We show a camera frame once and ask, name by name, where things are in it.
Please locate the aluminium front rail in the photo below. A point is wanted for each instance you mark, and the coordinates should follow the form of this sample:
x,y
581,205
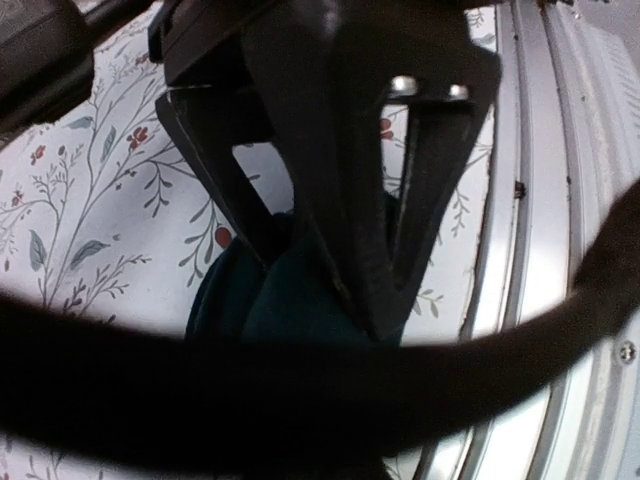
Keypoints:
x,y
561,143

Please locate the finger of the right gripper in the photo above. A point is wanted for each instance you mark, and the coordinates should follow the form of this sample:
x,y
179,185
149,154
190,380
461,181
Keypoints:
x,y
375,130
206,125

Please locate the dark green christmas sock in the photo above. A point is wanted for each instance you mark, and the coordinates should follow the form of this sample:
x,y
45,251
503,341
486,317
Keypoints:
x,y
292,302

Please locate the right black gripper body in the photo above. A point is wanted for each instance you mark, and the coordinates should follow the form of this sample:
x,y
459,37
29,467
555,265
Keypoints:
x,y
48,47

